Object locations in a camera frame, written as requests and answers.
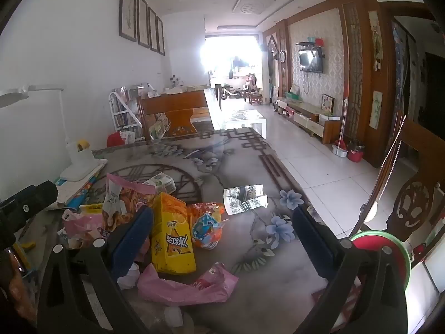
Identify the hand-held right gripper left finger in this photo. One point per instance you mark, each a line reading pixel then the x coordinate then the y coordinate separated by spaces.
pixel 132 243

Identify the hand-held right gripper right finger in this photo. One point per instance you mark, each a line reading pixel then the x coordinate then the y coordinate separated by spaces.
pixel 313 247

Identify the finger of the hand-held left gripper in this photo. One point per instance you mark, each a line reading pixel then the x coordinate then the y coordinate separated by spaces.
pixel 31 198

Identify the noodle print snack bag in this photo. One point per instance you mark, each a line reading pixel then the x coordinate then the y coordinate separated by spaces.
pixel 120 201

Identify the red bin with green rim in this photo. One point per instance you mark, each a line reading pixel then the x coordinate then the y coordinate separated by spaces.
pixel 365 241

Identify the white milk carton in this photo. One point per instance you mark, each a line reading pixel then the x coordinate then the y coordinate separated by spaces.
pixel 160 182

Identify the crumpled white paper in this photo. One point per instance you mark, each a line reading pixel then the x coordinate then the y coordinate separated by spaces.
pixel 128 278

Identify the pink crumpled wrapper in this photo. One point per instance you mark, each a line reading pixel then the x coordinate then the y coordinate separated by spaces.
pixel 83 226

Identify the yellow plastic piece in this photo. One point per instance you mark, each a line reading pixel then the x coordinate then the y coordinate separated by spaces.
pixel 91 208

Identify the white desk lamp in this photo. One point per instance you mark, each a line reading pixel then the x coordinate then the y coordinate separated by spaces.
pixel 81 172

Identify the pink plastic bag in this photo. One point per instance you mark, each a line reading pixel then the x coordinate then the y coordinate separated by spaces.
pixel 180 287

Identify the yellow tape roll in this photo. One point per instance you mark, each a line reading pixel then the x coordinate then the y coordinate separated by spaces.
pixel 83 145

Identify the orange snack bag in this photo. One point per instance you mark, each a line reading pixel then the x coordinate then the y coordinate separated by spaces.
pixel 205 226

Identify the silver foil wrapper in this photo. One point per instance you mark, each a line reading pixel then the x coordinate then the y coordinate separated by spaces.
pixel 245 200

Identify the white mop bucket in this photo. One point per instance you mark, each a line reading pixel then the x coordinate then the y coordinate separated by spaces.
pixel 340 151

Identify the red bag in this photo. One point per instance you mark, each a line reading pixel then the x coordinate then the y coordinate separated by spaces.
pixel 114 140

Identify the red bucket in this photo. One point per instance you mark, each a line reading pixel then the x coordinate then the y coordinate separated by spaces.
pixel 356 153

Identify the printed paper packets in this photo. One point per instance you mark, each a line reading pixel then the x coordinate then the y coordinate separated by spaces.
pixel 160 127

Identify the white bookshelf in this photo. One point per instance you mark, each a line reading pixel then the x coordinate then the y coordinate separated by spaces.
pixel 121 111

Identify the television cabinet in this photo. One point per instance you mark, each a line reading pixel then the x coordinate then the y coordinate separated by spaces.
pixel 313 116

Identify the carved wooden chair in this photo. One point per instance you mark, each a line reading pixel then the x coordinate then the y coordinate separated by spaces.
pixel 417 153

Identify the framed star picture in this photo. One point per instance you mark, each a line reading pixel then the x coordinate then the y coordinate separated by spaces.
pixel 328 104

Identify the wooden sofa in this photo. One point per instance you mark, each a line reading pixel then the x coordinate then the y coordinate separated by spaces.
pixel 177 106

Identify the white coffee table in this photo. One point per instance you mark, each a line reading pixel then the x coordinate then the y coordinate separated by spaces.
pixel 243 120

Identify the small wooden chair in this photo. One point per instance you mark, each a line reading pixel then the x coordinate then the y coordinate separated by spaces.
pixel 253 92

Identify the child's bike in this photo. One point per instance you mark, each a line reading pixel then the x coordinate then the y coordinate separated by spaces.
pixel 229 93

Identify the ceiling light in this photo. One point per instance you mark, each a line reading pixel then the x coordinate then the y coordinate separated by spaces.
pixel 251 5

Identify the wall television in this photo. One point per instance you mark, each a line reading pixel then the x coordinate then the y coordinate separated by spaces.
pixel 311 61

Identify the small framed wall picture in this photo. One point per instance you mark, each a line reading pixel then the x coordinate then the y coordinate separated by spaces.
pixel 160 36

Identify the large framed wall picture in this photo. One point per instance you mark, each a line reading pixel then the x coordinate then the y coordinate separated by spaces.
pixel 127 8

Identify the floral wall scroll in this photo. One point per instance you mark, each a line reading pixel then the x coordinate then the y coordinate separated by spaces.
pixel 375 41

